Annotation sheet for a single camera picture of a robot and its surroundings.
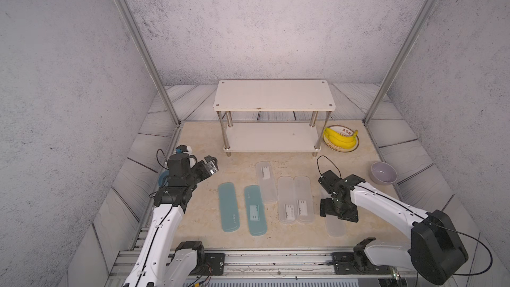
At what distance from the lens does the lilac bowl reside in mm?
910

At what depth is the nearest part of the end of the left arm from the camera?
687 millimetres

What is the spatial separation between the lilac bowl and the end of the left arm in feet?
2.37

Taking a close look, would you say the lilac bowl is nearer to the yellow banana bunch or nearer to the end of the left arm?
the yellow banana bunch
